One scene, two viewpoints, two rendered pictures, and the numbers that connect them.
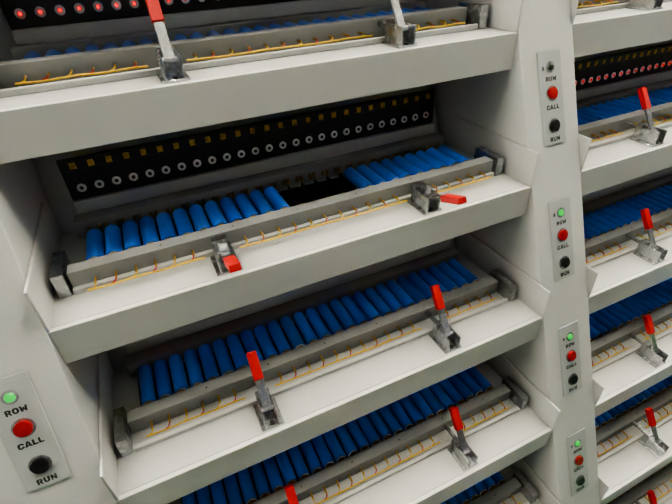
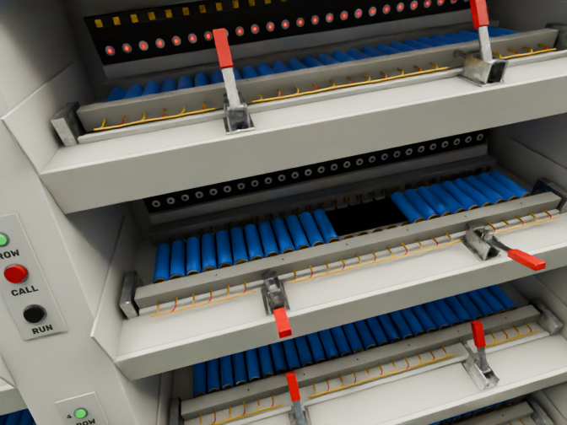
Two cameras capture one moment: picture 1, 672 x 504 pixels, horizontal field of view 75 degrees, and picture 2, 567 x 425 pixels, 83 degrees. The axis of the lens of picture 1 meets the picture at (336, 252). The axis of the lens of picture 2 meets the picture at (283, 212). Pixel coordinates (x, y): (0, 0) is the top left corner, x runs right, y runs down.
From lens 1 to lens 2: 0.19 m
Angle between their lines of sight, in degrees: 12
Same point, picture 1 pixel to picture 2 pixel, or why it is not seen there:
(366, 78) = (440, 121)
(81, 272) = (146, 298)
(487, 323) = (526, 360)
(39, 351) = (105, 377)
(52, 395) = (116, 411)
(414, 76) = (494, 116)
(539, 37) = not seen: outside the picture
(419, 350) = (451, 380)
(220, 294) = (267, 331)
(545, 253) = not seen: outside the picture
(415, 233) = (468, 279)
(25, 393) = (94, 410)
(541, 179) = not seen: outside the picture
